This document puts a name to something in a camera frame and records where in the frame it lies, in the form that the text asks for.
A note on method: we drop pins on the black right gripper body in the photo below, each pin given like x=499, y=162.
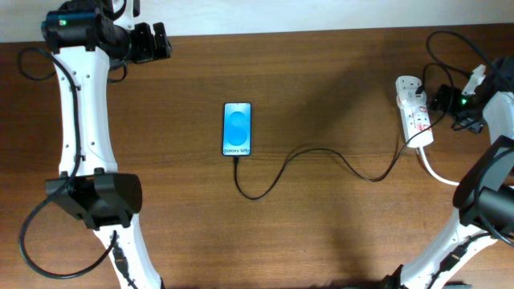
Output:
x=465, y=114

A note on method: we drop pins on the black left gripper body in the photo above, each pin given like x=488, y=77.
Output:
x=137, y=46

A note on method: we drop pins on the blue Galaxy smartphone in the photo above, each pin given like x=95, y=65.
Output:
x=236, y=137

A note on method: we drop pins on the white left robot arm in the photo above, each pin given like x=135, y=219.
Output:
x=87, y=40

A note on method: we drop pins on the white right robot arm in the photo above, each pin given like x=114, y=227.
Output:
x=483, y=209

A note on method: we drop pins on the white USB charger adapter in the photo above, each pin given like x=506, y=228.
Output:
x=409, y=91

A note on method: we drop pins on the white power strip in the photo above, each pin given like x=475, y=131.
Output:
x=416, y=126

